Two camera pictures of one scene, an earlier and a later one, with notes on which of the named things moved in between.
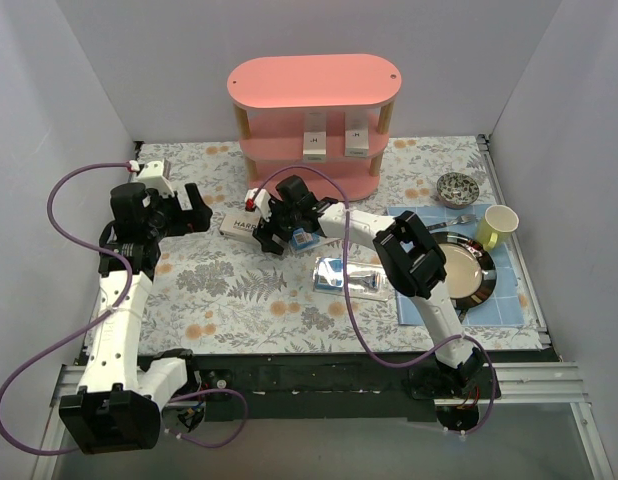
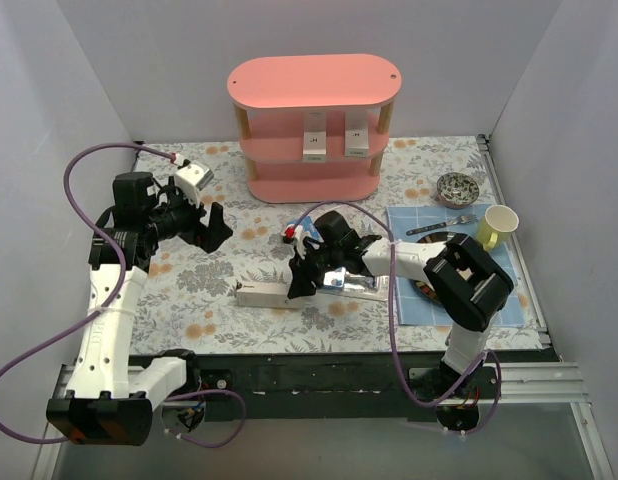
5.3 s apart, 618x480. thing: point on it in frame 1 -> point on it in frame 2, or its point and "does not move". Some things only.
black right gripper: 271,230 -> 309,261
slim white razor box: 356,134 does not move
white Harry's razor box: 239,227 -> 273,295
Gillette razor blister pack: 364,279 does not move
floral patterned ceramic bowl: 457,190 does not move
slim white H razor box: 314,137 does not move
